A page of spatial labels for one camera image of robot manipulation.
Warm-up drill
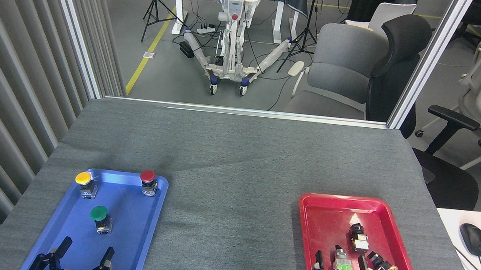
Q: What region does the white desk leg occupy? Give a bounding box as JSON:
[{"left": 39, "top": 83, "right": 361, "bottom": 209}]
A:
[
  {"left": 271, "top": 0, "right": 300, "bottom": 46},
  {"left": 170, "top": 0, "right": 190, "bottom": 36}
]

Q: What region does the grey upholstered office chair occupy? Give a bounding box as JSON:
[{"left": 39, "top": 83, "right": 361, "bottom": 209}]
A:
[{"left": 284, "top": 19, "right": 391, "bottom": 122}]

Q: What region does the grey ribbed partition panel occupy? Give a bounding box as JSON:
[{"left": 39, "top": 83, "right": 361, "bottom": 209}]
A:
[{"left": 0, "top": 0, "right": 135, "bottom": 270}]

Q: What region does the black computer mouse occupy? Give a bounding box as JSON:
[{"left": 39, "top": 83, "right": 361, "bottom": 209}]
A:
[{"left": 457, "top": 223, "right": 481, "bottom": 257}]

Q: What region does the silver switch green base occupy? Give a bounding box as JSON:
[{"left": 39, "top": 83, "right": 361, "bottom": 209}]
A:
[{"left": 332, "top": 245, "right": 354, "bottom": 270}]

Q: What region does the green mushroom push button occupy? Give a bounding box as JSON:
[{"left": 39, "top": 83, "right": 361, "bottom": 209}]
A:
[{"left": 89, "top": 205, "right": 115, "bottom": 235}]

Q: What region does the red mushroom push button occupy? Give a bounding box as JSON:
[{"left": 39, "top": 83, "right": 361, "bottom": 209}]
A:
[{"left": 138, "top": 169, "right": 160, "bottom": 197}]

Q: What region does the white plastic chair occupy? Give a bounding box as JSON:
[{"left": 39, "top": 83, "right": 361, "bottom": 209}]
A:
[{"left": 345, "top": 0, "right": 417, "bottom": 37}]

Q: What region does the silver aluminium rail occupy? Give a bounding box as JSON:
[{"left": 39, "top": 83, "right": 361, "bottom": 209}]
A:
[{"left": 103, "top": 94, "right": 390, "bottom": 129}]

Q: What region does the black power adapter box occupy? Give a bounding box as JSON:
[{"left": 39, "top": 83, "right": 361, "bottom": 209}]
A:
[{"left": 178, "top": 41, "right": 196, "bottom": 59}]

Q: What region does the blue plastic tray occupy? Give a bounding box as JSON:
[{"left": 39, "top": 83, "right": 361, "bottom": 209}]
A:
[{"left": 20, "top": 162, "right": 170, "bottom": 270}]

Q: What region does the white stand on wheels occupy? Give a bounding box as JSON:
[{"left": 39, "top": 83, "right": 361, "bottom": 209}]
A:
[{"left": 177, "top": 0, "right": 298, "bottom": 102}]

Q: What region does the black office chair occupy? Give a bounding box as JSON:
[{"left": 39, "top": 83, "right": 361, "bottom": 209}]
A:
[{"left": 357, "top": 11, "right": 481, "bottom": 212}]

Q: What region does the yellow mushroom push button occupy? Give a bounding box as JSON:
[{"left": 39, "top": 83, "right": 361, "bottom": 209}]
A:
[{"left": 73, "top": 171, "right": 100, "bottom": 200}]

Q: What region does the black tripod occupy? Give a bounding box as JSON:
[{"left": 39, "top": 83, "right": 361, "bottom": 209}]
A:
[
  {"left": 141, "top": 0, "right": 188, "bottom": 47},
  {"left": 277, "top": 0, "right": 322, "bottom": 76}
]

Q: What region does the silver aluminium post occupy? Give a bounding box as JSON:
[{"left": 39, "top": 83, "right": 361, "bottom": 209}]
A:
[
  {"left": 387, "top": 0, "right": 474, "bottom": 135},
  {"left": 35, "top": 0, "right": 113, "bottom": 100}
]

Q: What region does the black knob switch amber base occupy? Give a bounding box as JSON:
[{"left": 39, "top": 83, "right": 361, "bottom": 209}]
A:
[{"left": 366, "top": 251, "right": 403, "bottom": 270}]

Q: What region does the red plastic tray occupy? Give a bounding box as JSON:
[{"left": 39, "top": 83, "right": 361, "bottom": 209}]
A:
[{"left": 292, "top": 191, "right": 438, "bottom": 270}]

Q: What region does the black knob switch white base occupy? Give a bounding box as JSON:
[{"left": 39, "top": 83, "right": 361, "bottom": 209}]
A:
[{"left": 346, "top": 223, "right": 371, "bottom": 253}]

